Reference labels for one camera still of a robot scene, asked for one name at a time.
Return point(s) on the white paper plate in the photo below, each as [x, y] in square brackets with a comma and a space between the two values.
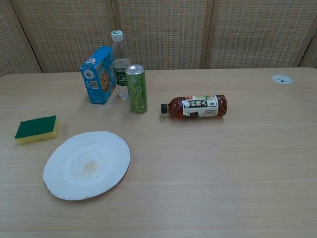
[86, 166]

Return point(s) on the green yellow sponge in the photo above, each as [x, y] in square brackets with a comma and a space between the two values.
[34, 126]

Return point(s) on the green drink can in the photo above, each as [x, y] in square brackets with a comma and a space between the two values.
[137, 91]

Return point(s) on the brown tea bottle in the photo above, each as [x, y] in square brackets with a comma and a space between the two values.
[198, 106]

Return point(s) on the blue cookie box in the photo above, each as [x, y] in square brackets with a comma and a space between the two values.
[95, 81]

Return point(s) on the clear plastic water bottle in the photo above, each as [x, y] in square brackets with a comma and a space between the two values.
[120, 53]

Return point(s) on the woven wooden folding screen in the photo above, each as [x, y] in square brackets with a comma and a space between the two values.
[163, 32]

